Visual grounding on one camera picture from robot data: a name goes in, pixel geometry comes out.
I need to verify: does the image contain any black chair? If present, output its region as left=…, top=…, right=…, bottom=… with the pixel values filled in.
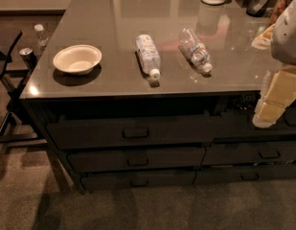
left=0, top=28, right=43, bottom=145

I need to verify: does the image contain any white labelled plastic bottle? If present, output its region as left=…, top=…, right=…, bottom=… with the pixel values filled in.
left=136, top=34, right=161, bottom=81

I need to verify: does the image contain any metal drink can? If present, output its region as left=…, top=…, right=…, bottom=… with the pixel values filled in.
left=19, top=48, right=36, bottom=69

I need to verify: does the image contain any white paper bowl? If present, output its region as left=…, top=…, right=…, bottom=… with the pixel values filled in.
left=53, top=45, right=102, bottom=75

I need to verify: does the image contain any dark drawer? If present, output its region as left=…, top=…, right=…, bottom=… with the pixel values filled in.
left=81, top=170, right=196, bottom=192
left=214, top=111, right=296, bottom=143
left=68, top=147, right=205, bottom=173
left=46, top=115, right=222, bottom=150
left=202, top=141, right=296, bottom=166
left=194, top=164, right=296, bottom=185

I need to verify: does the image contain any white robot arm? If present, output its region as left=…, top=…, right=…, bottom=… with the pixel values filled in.
left=252, top=0, right=296, bottom=128

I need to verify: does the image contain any clear plastic water bottle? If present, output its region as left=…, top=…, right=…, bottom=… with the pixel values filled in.
left=179, top=28, right=213, bottom=74

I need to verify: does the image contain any dark drawer cabinet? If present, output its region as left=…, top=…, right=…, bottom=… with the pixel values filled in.
left=21, top=0, right=296, bottom=192

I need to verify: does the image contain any small upright water bottle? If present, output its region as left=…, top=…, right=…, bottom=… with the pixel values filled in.
left=34, top=24, right=49, bottom=52

